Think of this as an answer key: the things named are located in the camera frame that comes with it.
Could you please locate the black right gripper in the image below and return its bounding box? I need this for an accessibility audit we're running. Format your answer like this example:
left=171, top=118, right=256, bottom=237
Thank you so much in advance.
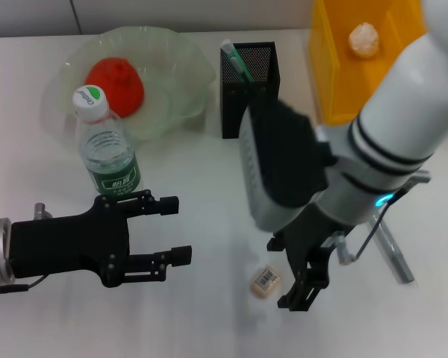
left=267, top=203, right=345, bottom=312

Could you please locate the clear green-label water bottle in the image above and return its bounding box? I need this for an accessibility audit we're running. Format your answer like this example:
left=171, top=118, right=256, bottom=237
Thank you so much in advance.
left=72, top=84, right=145, bottom=197

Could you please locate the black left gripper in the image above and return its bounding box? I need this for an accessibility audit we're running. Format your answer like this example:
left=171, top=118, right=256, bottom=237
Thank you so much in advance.
left=13, top=189, right=193, bottom=288

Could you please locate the orange fruit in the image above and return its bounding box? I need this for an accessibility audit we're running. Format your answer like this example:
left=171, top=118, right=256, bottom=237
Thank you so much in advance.
left=84, top=56, right=146, bottom=119

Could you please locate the mint green utility knife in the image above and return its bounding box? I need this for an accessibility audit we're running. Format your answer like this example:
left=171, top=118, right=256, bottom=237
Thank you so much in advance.
left=220, top=39, right=254, bottom=84

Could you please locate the beige eraser with barcode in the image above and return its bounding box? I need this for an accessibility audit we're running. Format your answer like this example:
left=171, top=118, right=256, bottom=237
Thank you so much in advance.
left=249, top=265, right=281, bottom=299

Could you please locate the silver grey pen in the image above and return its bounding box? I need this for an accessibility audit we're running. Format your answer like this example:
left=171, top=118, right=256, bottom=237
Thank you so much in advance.
left=373, top=212, right=415, bottom=284

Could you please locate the yellow plastic storage bin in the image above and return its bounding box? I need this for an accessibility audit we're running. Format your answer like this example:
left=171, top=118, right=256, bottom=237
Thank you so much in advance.
left=308, top=0, right=427, bottom=126

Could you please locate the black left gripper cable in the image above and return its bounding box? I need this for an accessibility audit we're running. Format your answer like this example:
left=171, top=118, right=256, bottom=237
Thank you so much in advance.
left=0, top=274, right=49, bottom=295

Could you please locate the white paper ball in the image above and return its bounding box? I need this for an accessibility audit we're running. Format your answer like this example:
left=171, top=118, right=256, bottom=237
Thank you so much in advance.
left=349, top=22, right=380, bottom=59

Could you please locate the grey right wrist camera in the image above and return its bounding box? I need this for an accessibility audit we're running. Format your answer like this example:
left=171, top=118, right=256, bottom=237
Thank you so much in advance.
left=238, top=98, right=339, bottom=232

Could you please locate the pale green glass fruit plate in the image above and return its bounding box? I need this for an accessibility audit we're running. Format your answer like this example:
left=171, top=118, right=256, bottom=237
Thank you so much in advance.
left=40, top=25, right=217, bottom=145

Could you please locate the black mesh pen holder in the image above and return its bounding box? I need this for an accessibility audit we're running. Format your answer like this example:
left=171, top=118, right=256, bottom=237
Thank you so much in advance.
left=220, top=41, right=281, bottom=139

